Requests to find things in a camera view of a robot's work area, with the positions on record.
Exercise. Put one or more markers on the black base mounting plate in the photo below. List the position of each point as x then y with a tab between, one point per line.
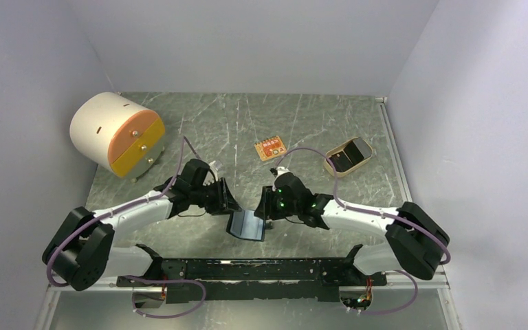
179	280

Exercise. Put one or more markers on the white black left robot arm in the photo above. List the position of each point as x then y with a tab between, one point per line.
84	250

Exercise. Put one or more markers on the aluminium frame rail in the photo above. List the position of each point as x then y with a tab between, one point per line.
83	251

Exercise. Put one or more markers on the black leather card holder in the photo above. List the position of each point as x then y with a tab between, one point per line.
246	226

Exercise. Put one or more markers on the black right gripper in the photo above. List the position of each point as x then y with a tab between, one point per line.
265	210

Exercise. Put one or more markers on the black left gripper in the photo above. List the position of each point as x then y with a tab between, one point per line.
225	201

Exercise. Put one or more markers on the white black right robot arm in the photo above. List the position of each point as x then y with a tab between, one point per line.
411	240

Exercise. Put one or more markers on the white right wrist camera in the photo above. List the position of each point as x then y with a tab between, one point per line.
278	171

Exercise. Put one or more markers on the round cabinet with coloured drawers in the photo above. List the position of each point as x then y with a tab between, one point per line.
118	134

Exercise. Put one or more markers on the beige oval tray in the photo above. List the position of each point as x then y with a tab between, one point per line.
348	157

